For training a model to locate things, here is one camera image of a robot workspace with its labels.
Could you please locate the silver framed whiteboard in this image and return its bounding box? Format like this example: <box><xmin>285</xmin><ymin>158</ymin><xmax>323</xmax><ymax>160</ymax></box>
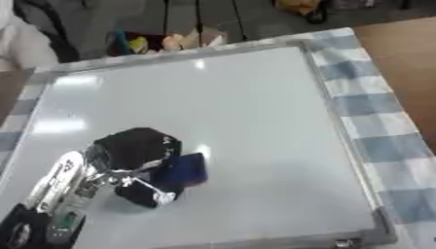
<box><xmin>0</xmin><ymin>40</ymin><xmax>399</xmax><ymax>249</ymax></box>

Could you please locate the black tripod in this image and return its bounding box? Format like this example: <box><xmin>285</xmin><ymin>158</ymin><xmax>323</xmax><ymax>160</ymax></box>
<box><xmin>160</xmin><ymin>0</ymin><xmax>249</xmax><ymax>50</ymax></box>

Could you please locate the box of colourful items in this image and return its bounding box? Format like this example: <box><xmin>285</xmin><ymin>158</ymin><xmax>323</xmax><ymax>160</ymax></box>
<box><xmin>105</xmin><ymin>28</ymin><xmax>229</xmax><ymax>56</ymax></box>

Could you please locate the blue whiteboard eraser brush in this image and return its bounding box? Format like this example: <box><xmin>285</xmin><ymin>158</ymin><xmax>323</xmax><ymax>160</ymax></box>
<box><xmin>150</xmin><ymin>152</ymin><xmax>210</xmax><ymax>189</ymax></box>

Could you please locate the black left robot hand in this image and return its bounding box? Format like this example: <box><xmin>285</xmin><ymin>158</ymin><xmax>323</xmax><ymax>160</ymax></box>
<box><xmin>90</xmin><ymin>126</ymin><xmax>186</xmax><ymax>209</ymax></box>

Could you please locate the yellow bag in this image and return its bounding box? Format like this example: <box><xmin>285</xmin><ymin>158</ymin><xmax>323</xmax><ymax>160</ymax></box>
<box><xmin>272</xmin><ymin>0</ymin><xmax>331</xmax><ymax>24</ymax></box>

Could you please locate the person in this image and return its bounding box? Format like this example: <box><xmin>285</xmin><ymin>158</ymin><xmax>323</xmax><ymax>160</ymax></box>
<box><xmin>0</xmin><ymin>0</ymin><xmax>82</xmax><ymax>72</ymax></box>

